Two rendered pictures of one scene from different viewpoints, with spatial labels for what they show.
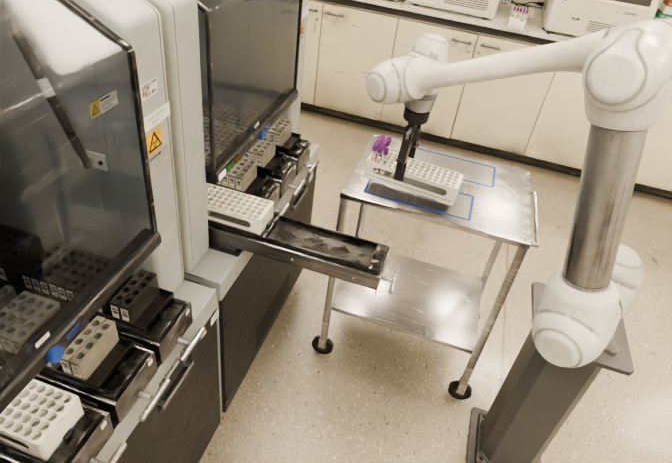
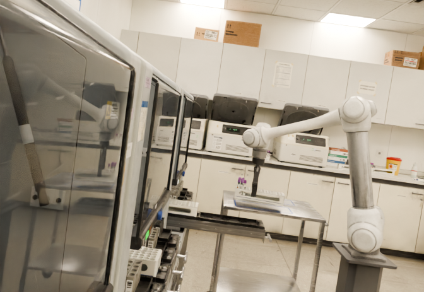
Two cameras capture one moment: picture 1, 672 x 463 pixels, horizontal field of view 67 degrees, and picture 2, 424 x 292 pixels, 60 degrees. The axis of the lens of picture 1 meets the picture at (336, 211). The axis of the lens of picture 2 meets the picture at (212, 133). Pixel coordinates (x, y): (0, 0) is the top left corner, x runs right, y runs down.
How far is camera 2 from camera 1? 98 cm
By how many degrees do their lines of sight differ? 35
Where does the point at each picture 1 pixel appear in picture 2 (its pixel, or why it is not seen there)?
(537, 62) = (314, 123)
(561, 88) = (294, 190)
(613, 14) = (310, 151)
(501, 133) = (266, 221)
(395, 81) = (257, 134)
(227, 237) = (176, 221)
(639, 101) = (364, 116)
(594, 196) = (357, 161)
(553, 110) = not seen: hidden behind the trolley
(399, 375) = not seen: outside the picture
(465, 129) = not seen: hidden behind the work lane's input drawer
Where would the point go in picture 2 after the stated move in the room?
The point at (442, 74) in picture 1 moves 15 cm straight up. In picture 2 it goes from (277, 129) to (281, 102)
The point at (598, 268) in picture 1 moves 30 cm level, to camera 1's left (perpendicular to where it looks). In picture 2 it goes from (368, 195) to (311, 190)
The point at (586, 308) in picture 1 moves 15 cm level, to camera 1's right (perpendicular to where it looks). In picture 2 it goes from (369, 215) to (397, 217)
